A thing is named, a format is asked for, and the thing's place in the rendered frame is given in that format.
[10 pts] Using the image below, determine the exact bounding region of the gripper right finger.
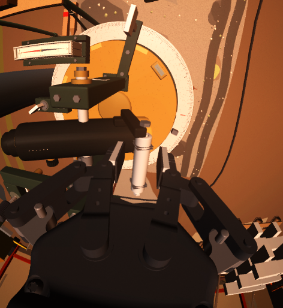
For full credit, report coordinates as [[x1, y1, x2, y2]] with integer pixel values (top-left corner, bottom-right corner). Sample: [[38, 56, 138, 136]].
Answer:
[[150, 146, 258, 260]]

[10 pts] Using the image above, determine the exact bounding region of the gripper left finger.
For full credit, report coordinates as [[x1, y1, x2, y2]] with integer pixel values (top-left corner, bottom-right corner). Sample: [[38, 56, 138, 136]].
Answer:
[[4, 140, 126, 232]]

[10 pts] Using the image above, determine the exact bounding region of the black telescope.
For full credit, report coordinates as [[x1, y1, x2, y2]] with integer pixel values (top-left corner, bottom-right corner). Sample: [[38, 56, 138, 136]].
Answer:
[[0, 117, 147, 162]]

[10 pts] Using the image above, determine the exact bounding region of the orange clamp knob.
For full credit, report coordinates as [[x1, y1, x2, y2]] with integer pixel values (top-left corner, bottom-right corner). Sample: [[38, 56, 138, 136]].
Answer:
[[71, 66, 92, 85]]

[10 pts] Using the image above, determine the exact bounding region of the white trough compass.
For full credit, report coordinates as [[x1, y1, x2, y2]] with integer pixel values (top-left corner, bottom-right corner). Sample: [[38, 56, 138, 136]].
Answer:
[[13, 40, 76, 61]]

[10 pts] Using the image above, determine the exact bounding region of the dark green box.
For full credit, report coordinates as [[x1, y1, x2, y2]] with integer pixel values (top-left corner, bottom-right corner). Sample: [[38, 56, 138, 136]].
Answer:
[[0, 165, 51, 196]]

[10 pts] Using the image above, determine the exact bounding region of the large black knurled knob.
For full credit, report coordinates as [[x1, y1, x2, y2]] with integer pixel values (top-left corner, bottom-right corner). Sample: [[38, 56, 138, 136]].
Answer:
[[0, 200, 11, 219]]

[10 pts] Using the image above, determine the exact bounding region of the black and white levelling staff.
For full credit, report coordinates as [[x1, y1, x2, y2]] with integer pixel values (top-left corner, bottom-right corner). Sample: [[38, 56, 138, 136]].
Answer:
[[222, 215, 283, 297]]

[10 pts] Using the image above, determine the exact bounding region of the pale flat plate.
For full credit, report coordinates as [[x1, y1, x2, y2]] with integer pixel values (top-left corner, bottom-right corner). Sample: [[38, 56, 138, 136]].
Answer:
[[112, 168, 158, 202]]

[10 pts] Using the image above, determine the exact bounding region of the small white lever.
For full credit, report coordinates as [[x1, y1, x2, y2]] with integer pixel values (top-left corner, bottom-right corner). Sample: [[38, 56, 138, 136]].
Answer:
[[28, 101, 49, 115]]

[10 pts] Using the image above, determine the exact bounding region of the white pin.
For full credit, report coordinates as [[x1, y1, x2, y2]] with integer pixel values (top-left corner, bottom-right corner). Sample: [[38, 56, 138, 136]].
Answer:
[[77, 108, 89, 123]]

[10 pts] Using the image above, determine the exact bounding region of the black thick tube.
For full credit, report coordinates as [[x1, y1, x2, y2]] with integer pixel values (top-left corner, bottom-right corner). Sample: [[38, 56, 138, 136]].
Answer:
[[0, 68, 61, 125]]

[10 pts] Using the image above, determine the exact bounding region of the grey vernier window plate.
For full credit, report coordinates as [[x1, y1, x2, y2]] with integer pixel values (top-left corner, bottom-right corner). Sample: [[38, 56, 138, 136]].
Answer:
[[150, 61, 168, 80]]

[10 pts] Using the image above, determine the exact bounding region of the white flat tab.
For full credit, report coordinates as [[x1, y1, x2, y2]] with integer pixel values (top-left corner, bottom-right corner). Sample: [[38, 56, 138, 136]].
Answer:
[[124, 4, 139, 34]]

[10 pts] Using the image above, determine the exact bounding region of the red tripod frame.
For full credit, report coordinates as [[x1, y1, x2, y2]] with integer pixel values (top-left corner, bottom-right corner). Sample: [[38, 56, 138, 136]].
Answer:
[[0, 244, 31, 306]]

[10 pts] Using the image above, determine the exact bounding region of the white cylindrical handle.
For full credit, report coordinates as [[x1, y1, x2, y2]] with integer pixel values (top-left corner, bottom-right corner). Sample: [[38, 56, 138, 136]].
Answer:
[[130, 132, 153, 197]]

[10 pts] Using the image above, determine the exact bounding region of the black T-shaped clamp handle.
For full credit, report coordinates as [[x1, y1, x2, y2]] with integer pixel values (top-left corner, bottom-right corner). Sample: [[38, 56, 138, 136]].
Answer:
[[112, 109, 147, 138]]

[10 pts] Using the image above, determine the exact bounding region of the dark green alidade frame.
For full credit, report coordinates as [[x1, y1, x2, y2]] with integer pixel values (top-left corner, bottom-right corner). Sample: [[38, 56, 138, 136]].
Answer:
[[35, 20, 144, 114]]

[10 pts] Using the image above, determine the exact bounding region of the orange theodolite base with white ring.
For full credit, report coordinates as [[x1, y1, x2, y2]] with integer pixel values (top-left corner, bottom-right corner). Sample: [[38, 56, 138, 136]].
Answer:
[[51, 21, 195, 167]]

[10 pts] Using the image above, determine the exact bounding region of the thin black cable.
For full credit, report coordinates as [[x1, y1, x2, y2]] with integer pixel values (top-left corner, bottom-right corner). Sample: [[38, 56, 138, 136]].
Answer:
[[0, 19, 59, 37]]

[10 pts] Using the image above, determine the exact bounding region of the orange wooden post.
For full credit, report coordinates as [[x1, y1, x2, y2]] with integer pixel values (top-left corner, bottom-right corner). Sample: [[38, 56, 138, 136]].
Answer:
[[61, 1, 79, 37]]

